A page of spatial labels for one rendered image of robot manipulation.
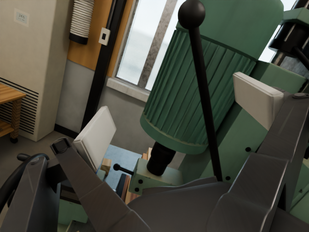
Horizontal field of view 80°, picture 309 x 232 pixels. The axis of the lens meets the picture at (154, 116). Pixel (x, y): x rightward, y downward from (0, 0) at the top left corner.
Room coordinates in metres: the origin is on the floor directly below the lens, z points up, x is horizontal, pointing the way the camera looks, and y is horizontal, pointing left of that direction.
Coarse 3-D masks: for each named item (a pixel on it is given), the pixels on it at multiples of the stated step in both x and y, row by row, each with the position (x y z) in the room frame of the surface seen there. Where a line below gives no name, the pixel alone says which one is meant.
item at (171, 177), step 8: (144, 160) 0.44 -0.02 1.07; (136, 168) 0.40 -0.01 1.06; (144, 168) 0.41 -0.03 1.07; (168, 168) 0.45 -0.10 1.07; (136, 176) 0.38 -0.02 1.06; (144, 176) 0.38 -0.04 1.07; (152, 176) 0.39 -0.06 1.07; (160, 176) 0.40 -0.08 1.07; (168, 176) 0.42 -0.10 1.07; (176, 176) 0.43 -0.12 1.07; (136, 184) 0.38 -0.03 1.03; (144, 184) 0.38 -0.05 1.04; (152, 184) 0.39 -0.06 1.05; (160, 184) 0.39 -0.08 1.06; (168, 184) 0.39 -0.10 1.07; (176, 184) 0.40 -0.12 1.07; (136, 192) 0.38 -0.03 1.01
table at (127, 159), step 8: (112, 152) 0.64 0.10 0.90; (120, 152) 0.66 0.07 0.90; (128, 152) 0.68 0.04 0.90; (112, 160) 0.59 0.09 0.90; (120, 160) 0.61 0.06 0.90; (128, 160) 0.63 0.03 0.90; (136, 160) 0.65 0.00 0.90; (112, 168) 0.55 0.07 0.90; (128, 168) 0.59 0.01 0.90; (104, 176) 0.50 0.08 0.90; (112, 176) 0.51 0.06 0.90; (120, 176) 0.53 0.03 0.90; (112, 184) 0.48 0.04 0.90; (72, 224) 0.31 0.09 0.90; (80, 224) 0.32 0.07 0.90; (88, 224) 0.33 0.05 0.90
